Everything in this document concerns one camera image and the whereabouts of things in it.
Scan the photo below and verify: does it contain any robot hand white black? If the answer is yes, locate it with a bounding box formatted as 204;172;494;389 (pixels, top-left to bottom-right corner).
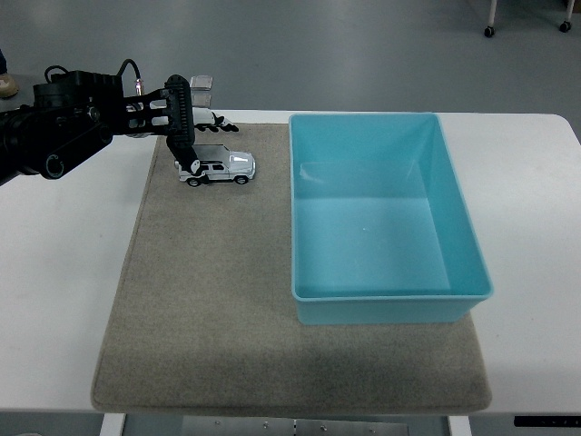
185;106;241;186

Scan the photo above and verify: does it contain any white toy car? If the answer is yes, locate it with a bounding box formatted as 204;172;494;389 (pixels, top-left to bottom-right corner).
174;144;257;187

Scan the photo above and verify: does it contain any blue plastic box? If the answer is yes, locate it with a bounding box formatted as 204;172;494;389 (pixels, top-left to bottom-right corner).
288;112;494;326

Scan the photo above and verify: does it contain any grey felt mat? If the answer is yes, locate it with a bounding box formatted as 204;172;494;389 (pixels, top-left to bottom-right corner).
91;121;493;415

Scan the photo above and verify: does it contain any person's foot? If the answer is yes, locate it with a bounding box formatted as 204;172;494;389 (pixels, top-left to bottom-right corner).
0;74;21;99

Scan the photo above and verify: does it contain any white table leg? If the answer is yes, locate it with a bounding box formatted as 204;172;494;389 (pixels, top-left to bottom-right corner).
447;415;473;436
99;413;126;436

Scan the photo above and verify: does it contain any grey metal plate with screws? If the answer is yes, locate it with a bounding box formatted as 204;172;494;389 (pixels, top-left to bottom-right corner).
181;418;409;436

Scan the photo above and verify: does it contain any black table control panel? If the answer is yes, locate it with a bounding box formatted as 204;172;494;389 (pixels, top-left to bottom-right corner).
513;415;581;429

